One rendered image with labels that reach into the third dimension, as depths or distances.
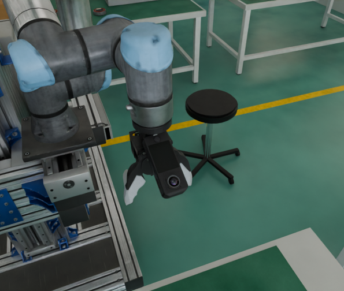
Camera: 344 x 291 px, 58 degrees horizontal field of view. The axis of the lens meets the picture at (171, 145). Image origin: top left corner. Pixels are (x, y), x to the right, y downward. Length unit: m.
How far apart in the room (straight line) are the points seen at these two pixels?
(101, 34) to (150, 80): 0.12
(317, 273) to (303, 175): 1.43
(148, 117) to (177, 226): 1.55
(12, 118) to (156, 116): 0.81
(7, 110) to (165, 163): 0.79
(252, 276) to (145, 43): 0.80
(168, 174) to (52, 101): 0.55
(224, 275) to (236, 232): 1.00
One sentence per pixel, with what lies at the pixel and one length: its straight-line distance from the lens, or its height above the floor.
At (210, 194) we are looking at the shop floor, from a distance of 2.18.
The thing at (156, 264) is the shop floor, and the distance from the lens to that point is 1.89.
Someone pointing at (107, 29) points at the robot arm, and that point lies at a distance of 0.55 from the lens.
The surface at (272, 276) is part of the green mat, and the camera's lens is 1.06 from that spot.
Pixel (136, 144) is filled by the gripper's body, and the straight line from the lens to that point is 0.59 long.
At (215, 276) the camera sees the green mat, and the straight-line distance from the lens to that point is 1.03.
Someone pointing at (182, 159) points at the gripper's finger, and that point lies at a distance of 0.61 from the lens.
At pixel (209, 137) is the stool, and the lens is 2.19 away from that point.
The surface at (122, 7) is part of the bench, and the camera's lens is 3.18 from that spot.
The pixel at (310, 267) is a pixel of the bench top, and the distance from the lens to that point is 1.12.
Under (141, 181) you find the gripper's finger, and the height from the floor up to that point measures 1.22.
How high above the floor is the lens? 1.67
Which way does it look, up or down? 41 degrees down
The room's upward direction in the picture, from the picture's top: 1 degrees counter-clockwise
